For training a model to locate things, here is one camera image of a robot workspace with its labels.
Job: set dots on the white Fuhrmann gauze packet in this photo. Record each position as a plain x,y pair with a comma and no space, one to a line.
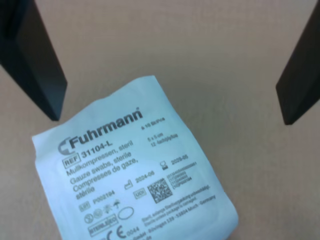
125,162

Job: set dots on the brown cardboard sheet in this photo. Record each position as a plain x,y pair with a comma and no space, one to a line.
175,37

